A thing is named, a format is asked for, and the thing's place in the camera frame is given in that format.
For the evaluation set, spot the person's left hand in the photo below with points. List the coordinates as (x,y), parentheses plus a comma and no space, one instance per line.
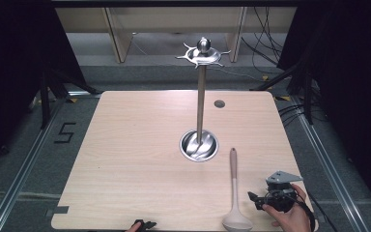
(132,228)

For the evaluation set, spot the person's right hand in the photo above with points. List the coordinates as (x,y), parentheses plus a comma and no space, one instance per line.
(294,220)

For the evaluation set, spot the beige silicone ladle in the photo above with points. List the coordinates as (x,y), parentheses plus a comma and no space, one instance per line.
(234,193)

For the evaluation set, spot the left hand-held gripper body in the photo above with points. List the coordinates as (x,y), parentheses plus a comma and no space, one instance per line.
(140,225)

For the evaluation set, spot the yellow black floor tape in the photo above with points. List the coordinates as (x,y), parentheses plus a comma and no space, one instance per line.
(282,98)
(72,100)

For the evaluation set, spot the black metal stand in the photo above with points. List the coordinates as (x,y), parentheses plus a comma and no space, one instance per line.
(307,96)
(45,103)

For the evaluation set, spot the light wooden furniture frame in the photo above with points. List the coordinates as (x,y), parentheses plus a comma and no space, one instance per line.
(117,35)

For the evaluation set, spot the steel utensil rack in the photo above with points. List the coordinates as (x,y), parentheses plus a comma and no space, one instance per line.
(201,103)

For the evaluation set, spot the grey table grommet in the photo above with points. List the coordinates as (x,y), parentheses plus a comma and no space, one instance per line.
(219,103)

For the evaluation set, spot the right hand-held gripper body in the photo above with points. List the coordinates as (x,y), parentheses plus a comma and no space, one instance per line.
(281,193)

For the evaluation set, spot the aluminium floor rail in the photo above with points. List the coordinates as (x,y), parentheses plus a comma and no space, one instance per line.
(22,174)
(331,174)

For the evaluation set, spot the dark curtain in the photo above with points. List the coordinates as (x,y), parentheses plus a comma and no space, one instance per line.
(354,96)
(16,80)

